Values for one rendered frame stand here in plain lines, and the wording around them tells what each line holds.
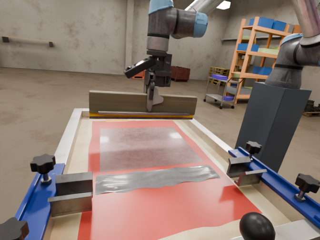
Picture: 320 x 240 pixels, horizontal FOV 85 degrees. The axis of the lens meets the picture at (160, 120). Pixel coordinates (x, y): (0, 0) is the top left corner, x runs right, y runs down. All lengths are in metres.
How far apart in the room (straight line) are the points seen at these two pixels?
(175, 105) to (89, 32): 9.24
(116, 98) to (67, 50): 9.29
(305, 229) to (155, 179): 0.34
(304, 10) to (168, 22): 0.49
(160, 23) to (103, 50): 9.21
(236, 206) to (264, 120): 0.59
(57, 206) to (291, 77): 0.99
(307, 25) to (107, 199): 0.87
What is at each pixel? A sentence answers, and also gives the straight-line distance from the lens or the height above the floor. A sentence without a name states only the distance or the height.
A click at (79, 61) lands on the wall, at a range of 9.86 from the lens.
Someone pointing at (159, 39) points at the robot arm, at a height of 1.33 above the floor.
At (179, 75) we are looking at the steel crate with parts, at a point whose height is 0.32.
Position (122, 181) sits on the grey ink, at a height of 0.96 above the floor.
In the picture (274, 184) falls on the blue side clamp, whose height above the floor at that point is 1.00.
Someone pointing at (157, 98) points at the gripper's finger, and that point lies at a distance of 0.64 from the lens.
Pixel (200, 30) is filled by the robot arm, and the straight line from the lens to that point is 0.66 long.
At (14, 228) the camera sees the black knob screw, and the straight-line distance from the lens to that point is 0.32.
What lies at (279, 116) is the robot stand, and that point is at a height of 1.07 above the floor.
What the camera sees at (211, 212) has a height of 0.96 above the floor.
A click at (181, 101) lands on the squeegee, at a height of 1.12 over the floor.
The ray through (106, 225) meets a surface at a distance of 0.42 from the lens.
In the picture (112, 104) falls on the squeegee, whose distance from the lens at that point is 0.64.
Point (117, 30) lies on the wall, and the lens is 9.87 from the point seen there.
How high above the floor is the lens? 1.29
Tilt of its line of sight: 21 degrees down
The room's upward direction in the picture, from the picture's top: 6 degrees clockwise
